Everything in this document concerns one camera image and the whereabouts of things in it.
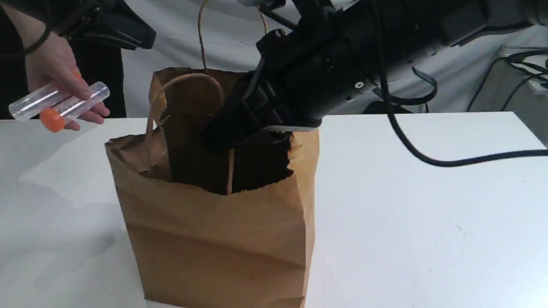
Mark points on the black wrist band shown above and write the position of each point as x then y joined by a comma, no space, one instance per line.
35,46

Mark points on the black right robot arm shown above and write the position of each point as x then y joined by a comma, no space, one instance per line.
414,29

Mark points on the person's bare hand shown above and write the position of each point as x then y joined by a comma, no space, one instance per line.
54,61

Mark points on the brown paper bag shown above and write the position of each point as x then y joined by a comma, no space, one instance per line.
234,229

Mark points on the person's black clothing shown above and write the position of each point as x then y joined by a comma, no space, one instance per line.
97,62

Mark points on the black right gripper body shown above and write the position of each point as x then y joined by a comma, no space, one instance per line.
304,76

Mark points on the black object behind table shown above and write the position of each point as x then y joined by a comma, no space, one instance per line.
380,107

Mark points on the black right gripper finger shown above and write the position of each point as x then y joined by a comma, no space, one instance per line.
246,123

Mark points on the clear tube orange cap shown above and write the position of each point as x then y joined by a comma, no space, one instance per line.
57,117

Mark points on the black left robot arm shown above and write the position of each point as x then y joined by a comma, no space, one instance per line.
110,22

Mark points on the grey side cabinet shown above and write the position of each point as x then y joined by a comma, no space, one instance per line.
516,81

